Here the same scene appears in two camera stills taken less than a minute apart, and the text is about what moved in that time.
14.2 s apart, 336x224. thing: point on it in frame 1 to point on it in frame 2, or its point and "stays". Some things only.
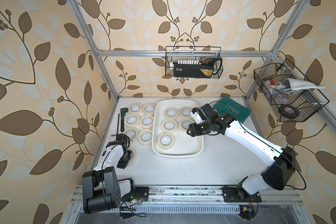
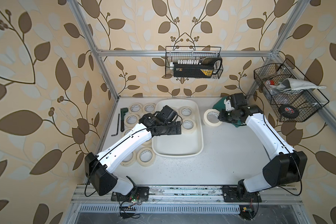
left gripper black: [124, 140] to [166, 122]
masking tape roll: [131, 121] stays
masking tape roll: [149, 108] stays
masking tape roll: [133, 157] stays
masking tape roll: [135, 108] stays
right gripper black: [193, 130] to [221, 116]
